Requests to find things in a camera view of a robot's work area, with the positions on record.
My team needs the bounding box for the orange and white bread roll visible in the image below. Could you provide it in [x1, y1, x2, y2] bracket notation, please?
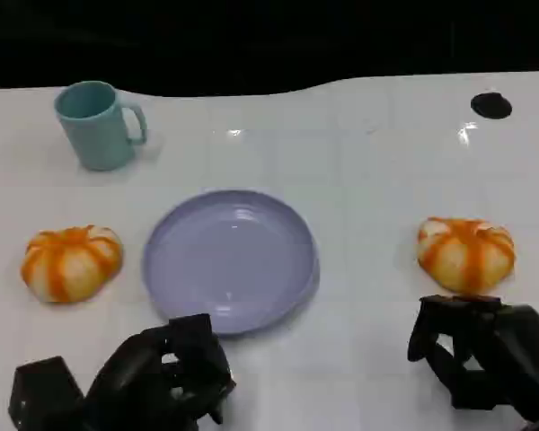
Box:
[20, 224, 126, 304]
[415, 216, 517, 294]

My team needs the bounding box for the pale green mug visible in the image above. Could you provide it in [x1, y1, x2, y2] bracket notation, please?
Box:
[53, 80, 148, 172]

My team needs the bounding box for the lilac plate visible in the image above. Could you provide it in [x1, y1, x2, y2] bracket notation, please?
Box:
[142, 189, 322, 339]

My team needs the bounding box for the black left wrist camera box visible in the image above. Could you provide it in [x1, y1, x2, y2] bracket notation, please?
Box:
[9, 356, 85, 431]

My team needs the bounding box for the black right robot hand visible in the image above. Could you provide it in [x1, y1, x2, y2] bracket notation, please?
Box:
[407, 294, 539, 424]

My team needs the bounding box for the black round table grommet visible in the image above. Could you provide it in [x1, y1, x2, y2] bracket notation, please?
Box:
[470, 92, 513, 120]

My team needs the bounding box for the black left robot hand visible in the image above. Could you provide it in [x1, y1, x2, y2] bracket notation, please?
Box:
[84, 312, 237, 431]

